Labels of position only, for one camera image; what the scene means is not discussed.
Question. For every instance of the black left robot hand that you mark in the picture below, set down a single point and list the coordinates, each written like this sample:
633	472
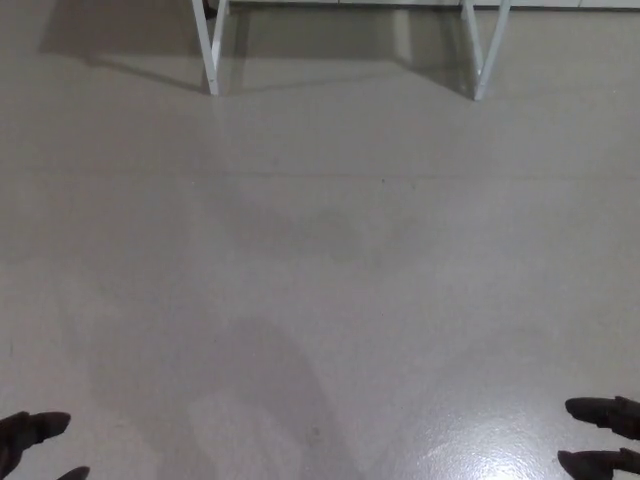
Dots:
30	430

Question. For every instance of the white table with metal frame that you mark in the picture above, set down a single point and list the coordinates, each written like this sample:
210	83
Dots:
214	65

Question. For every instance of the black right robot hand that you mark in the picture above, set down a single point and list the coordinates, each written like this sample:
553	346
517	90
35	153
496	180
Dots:
610	415

